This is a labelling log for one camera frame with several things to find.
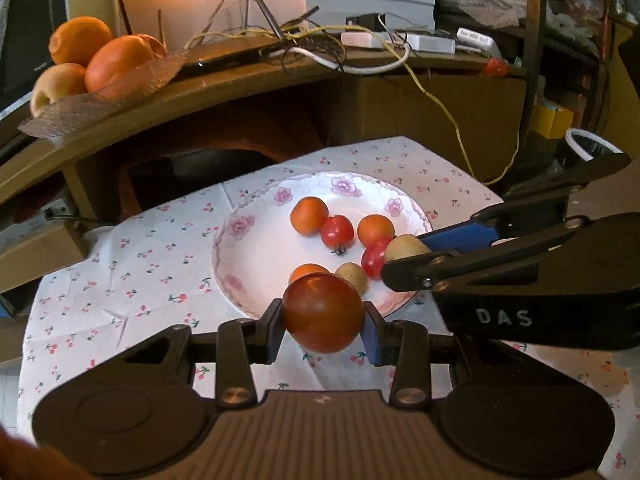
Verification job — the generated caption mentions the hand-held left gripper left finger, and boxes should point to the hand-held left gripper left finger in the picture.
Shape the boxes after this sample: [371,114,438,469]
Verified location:
[114,299,287,411]

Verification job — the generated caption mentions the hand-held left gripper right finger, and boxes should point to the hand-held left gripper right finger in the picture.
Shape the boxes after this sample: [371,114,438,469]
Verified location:
[362,302,532,411]

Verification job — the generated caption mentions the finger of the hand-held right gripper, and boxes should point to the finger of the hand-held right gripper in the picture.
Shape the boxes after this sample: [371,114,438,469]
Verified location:
[380,216,592,293]
[415,152,633,257]

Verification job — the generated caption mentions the small tan round fruit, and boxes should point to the small tan round fruit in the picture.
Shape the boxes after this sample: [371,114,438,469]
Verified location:
[384,233,432,263]
[334,262,370,295]

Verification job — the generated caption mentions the small red tomato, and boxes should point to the small red tomato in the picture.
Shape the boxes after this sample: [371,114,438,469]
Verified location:
[320,214,355,255]
[361,243,389,281]

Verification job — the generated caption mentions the large dark red tomato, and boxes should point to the large dark red tomato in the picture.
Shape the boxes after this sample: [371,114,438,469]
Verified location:
[282,272,364,355]

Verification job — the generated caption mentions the small orange mandarin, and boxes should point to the small orange mandarin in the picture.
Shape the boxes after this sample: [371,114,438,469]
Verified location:
[288,263,331,286]
[356,214,396,249]

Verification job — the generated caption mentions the white floral plate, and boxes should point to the white floral plate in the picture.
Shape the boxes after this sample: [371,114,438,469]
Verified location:
[211,171,433,320]

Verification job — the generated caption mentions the large orange mandarin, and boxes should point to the large orange mandarin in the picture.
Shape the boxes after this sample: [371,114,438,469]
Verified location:
[290,196,330,236]

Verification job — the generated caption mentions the cherry print tablecloth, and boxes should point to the cherry print tablecloth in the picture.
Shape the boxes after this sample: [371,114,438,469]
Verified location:
[17,135,640,480]

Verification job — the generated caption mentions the yellow box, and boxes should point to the yellow box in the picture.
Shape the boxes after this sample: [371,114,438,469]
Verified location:
[529,102,574,139]

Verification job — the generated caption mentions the white round bucket rim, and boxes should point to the white round bucket rim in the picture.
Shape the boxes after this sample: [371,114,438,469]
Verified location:
[565,127,624,162]

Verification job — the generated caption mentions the long white power strip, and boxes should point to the long white power strip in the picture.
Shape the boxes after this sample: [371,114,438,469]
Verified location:
[399,31,457,55]

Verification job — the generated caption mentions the short white power strip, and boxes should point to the short white power strip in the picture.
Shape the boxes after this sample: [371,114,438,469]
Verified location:
[456,27,502,57]

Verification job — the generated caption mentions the wooden television cabinet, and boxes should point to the wooden television cabinet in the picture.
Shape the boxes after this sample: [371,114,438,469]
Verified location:
[0,45,531,361]

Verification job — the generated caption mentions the dark storage shelf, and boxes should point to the dark storage shelf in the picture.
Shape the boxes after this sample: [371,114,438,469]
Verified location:
[434,0,640,152]

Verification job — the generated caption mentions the black router with antennas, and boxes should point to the black router with antennas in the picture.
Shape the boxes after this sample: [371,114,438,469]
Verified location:
[117,0,351,82]

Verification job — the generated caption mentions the glass fruit dish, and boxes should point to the glass fruit dish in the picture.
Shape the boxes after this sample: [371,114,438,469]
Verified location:
[19,54,184,139]

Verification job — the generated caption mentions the big orange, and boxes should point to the big orange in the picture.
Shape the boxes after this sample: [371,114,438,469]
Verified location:
[84,35,156,93]
[135,33,169,59]
[48,16,113,66]

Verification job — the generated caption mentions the yellow apple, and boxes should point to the yellow apple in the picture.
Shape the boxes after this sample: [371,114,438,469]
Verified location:
[30,62,90,117]

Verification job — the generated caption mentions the black television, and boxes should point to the black television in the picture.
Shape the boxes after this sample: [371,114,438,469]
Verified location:
[0,0,69,128]

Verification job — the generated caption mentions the yellow cable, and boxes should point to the yellow cable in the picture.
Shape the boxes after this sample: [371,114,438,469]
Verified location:
[187,24,521,187]

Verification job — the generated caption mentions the white cable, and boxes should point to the white cable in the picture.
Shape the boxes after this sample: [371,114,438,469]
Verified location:
[259,35,414,74]

